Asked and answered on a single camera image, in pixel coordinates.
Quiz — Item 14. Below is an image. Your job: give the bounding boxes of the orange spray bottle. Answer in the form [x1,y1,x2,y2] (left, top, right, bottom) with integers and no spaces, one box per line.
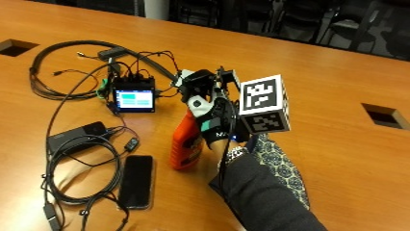
[169,108,207,171]

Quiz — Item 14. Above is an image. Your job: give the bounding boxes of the small black screen device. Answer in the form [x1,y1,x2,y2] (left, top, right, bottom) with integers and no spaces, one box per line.
[111,76,157,115]

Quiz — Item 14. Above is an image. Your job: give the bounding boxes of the thick black cable loop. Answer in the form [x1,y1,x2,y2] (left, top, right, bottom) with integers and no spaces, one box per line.
[27,39,183,101]

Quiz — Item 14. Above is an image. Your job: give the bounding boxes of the small black inline dongle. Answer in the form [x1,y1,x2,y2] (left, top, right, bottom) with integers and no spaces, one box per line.
[123,137,141,153]

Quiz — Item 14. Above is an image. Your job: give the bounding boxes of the black glove cable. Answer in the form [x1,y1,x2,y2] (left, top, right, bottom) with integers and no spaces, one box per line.
[217,95,240,193]

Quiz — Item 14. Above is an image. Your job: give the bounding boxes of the black cable plug connector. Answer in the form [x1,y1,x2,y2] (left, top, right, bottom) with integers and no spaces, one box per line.
[43,201,63,231]

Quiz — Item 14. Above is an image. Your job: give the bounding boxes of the black power bank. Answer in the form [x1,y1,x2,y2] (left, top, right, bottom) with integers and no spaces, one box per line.
[46,120,111,156]

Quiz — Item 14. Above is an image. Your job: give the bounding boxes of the black office chair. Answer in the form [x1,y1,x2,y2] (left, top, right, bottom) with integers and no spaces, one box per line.
[168,0,257,33]
[273,0,369,49]

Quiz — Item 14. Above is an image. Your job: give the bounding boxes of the thin black cable coil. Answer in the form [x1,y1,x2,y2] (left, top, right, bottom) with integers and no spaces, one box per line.
[40,126,132,231]

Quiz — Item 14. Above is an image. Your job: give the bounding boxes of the small black hub box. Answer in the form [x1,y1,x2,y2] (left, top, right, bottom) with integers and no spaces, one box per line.
[96,45,128,62]

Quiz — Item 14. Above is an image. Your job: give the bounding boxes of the white marker cube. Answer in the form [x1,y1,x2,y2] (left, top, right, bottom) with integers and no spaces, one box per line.
[237,73,293,135]

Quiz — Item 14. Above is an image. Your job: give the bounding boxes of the green cable clip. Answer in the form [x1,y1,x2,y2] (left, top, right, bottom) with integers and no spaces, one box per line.
[96,78,115,100]

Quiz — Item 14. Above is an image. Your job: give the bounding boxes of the black smartphone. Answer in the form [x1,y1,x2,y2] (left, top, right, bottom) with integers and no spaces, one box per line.
[117,154,155,212]

